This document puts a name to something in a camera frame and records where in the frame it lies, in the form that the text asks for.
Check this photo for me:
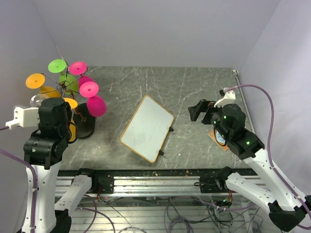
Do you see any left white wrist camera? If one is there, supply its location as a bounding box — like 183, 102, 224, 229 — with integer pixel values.
5, 106, 39, 130

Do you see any orange framed whiteboard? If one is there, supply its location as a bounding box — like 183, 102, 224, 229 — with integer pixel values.
120, 95, 174, 163

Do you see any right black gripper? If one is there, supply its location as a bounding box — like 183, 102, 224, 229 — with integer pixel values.
189, 98, 231, 140

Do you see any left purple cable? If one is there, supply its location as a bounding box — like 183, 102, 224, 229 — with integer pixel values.
0, 125, 39, 233

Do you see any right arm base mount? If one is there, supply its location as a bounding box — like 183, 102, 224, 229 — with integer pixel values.
193, 166, 235, 193

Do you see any orange wine glass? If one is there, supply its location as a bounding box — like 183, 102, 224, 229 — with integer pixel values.
25, 73, 61, 98
63, 98, 78, 144

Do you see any clear wine glass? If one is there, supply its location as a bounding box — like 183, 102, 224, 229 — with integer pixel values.
30, 94, 48, 107

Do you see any green wine glass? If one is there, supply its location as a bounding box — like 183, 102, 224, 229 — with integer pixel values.
48, 59, 78, 93

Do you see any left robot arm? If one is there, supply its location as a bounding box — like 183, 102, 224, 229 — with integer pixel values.
21, 98, 99, 233

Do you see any cable bundle under table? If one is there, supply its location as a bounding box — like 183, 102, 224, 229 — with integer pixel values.
77, 194, 263, 233

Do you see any pink wine glass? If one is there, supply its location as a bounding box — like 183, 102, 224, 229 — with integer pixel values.
79, 82, 107, 117
69, 61, 94, 88

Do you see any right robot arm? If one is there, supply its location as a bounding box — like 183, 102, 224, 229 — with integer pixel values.
188, 99, 311, 232

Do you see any black wine glass rack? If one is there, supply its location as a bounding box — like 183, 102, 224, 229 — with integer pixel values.
44, 51, 96, 139

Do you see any orange wine glass on rack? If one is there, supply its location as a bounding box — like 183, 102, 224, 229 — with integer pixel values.
25, 73, 61, 98

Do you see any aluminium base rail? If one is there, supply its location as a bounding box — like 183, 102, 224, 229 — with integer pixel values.
54, 176, 268, 198

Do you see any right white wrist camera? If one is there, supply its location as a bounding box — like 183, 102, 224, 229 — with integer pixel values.
214, 88, 236, 107

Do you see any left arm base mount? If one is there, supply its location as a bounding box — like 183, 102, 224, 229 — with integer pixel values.
76, 168, 114, 194

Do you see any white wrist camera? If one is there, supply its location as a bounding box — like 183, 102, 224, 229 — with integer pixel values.
5, 106, 39, 130
214, 88, 236, 107

